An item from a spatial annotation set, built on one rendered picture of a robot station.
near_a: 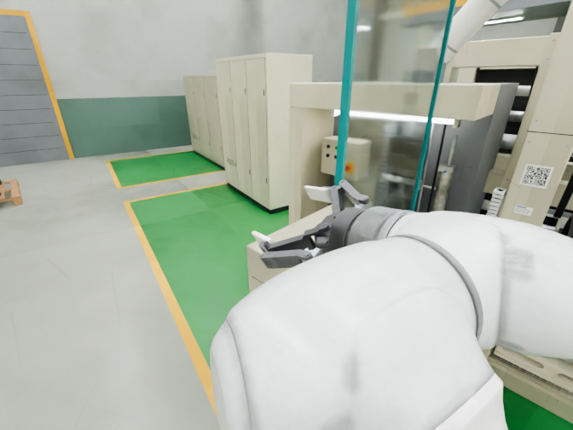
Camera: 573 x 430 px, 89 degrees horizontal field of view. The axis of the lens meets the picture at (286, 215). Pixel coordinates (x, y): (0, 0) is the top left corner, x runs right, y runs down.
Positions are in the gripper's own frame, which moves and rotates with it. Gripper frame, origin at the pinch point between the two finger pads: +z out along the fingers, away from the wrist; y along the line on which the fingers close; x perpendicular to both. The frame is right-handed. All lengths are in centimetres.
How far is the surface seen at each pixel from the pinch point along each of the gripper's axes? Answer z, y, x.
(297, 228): 51, 20, -34
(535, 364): -10, 50, -115
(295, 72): 290, 225, -7
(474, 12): 29, 129, -3
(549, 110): -5, 94, -33
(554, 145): -7, 90, -43
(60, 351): 205, -129, -68
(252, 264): 48, -3, -31
